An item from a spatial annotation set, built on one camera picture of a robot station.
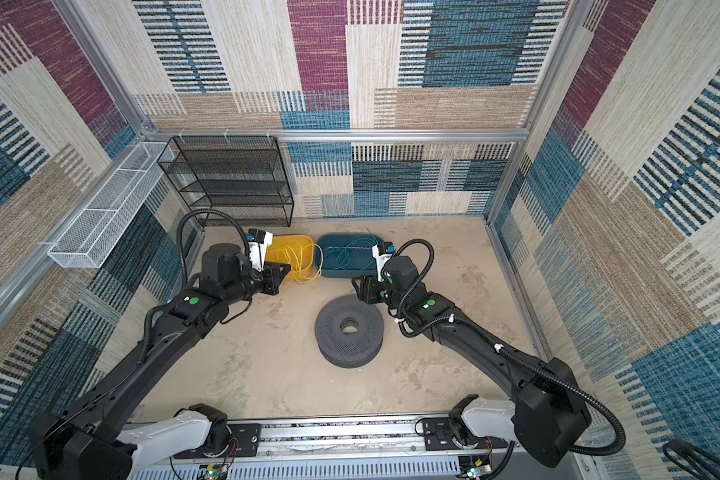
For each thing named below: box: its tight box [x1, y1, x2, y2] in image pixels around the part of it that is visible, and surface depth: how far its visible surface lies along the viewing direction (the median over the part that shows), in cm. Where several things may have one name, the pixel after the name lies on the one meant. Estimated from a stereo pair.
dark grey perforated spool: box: [314, 295, 384, 369], surface depth 87 cm
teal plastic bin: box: [315, 233, 384, 279], surface depth 108 cm
